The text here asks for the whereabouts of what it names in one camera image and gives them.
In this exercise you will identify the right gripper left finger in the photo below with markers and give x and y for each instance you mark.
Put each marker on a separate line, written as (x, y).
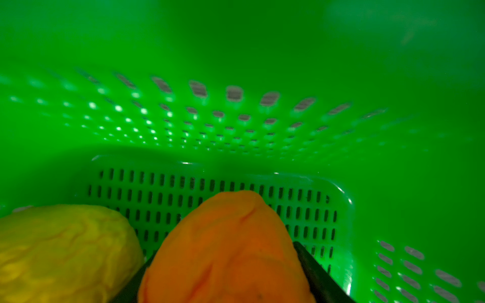
(129, 292)

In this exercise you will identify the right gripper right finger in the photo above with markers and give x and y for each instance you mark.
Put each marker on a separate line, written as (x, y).
(323, 287)

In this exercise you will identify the yellow fruit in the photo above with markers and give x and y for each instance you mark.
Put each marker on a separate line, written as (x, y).
(67, 253)

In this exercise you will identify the orange fruit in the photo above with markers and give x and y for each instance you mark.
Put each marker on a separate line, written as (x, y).
(232, 248)

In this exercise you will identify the green plastic basket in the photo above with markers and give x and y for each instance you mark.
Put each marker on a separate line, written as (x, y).
(360, 123)

